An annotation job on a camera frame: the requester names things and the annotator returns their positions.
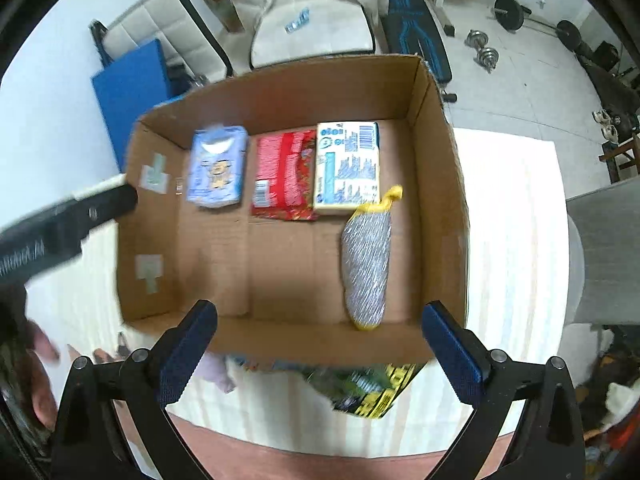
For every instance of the metal dumbbell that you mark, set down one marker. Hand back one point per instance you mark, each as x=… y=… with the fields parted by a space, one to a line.
x=476 y=37
x=486 y=59

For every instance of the person's left hand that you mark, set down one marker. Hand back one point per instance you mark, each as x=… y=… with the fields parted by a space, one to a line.
x=42 y=380

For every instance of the red snack packet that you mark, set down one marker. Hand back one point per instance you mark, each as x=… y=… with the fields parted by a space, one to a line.
x=282 y=175

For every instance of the brown cardboard piece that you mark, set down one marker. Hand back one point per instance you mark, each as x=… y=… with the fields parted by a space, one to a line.
x=222 y=2

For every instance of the white leather chair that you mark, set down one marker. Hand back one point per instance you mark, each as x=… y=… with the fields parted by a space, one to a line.
x=310 y=30

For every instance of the white blue carton box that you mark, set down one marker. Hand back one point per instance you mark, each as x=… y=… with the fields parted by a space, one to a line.
x=347 y=165

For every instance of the black barbell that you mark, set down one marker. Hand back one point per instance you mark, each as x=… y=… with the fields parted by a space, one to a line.
x=537 y=17

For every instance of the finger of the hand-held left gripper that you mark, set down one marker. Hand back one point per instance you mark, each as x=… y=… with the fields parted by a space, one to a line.
x=110 y=205

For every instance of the grey chair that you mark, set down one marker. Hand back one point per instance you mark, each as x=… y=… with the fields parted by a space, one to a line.
x=605 y=250

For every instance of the black gym equipment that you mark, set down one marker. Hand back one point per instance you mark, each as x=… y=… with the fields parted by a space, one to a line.
x=612 y=85

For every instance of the green and yellow packet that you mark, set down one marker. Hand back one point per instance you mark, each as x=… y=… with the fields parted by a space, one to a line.
x=365 y=387

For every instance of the pile of clutter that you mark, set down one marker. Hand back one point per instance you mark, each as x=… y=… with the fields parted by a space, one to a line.
x=607 y=390

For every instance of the blue tissue pack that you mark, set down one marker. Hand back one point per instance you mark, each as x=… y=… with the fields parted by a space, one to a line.
x=217 y=167

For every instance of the blue foam mat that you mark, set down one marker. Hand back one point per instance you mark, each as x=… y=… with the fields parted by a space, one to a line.
x=132 y=100

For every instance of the brown cardboard box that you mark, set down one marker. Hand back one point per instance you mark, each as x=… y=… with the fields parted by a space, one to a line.
x=295 y=270

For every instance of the wooden chair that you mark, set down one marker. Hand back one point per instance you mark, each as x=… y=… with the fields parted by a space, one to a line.
x=625 y=157

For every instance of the white shoes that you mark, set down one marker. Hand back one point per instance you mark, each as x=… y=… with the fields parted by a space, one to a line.
x=606 y=125

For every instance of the white cushioned folding chair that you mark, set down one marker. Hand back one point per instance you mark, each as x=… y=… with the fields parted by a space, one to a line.
x=165 y=30

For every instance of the pale pink soft item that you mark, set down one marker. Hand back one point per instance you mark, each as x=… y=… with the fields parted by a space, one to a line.
x=218 y=375

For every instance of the small blue packet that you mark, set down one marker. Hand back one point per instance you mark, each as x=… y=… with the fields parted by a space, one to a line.
x=297 y=20

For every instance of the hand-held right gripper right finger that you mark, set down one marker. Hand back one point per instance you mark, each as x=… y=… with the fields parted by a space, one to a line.
x=455 y=360

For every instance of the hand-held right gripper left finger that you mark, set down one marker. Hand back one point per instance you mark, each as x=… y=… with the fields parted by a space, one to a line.
x=182 y=360

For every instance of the silver scrubber pack yellow trim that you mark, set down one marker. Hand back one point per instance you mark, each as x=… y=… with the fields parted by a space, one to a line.
x=366 y=265

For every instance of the black and blue weight bench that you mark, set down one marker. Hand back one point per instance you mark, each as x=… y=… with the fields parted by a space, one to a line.
x=417 y=30

